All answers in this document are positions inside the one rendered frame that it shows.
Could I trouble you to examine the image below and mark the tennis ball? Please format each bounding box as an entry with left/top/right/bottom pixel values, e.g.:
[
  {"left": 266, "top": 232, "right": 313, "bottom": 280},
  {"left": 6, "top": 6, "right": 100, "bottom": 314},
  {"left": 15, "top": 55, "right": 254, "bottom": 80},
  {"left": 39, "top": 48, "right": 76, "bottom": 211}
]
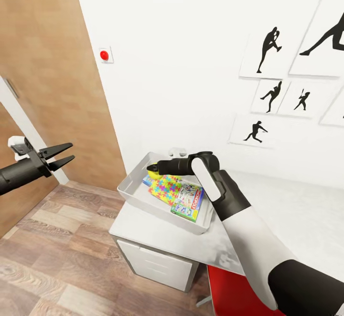
[{"left": 148, "top": 169, "right": 164, "bottom": 180}]

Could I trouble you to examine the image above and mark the board game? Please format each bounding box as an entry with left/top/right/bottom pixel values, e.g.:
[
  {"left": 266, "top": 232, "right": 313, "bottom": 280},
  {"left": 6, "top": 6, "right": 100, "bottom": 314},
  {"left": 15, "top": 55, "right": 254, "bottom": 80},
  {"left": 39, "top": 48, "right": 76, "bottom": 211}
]
[
  {"left": 142, "top": 175, "right": 154, "bottom": 187},
  {"left": 171, "top": 181, "right": 205, "bottom": 223}
]

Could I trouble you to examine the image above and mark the toy box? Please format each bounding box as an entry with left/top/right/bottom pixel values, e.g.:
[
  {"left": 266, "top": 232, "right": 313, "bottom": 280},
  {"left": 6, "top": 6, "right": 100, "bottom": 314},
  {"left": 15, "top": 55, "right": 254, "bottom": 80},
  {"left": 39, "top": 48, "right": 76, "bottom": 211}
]
[{"left": 117, "top": 152, "right": 214, "bottom": 235}]

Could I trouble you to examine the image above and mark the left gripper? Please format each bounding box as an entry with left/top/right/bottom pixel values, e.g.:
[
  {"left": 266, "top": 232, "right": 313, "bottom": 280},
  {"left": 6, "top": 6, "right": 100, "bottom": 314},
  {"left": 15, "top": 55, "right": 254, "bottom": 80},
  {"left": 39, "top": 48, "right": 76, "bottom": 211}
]
[{"left": 0, "top": 143, "right": 75, "bottom": 189}]

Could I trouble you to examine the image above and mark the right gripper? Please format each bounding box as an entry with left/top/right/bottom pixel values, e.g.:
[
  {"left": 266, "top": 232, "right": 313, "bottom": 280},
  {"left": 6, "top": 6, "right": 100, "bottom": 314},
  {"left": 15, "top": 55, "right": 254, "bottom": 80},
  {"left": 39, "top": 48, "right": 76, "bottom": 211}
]
[{"left": 146, "top": 158, "right": 184, "bottom": 176}]

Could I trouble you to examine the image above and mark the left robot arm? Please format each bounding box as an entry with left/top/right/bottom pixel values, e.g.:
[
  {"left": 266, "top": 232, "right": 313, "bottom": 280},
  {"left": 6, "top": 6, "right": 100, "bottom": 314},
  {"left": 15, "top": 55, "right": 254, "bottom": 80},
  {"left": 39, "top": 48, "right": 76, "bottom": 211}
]
[{"left": 0, "top": 136, "right": 75, "bottom": 196}]

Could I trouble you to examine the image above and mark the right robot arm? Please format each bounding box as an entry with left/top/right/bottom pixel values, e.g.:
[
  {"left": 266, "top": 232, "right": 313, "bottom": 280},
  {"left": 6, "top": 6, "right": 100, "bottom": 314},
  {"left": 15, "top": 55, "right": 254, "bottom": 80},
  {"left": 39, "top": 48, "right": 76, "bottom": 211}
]
[{"left": 146, "top": 147, "right": 344, "bottom": 316}]

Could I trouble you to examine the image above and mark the jigsaw puzzle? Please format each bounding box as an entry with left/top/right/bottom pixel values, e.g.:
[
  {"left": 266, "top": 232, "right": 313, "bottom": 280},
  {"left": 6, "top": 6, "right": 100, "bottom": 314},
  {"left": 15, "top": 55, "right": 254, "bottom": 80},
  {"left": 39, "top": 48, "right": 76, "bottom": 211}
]
[{"left": 148, "top": 175, "right": 182, "bottom": 206}]

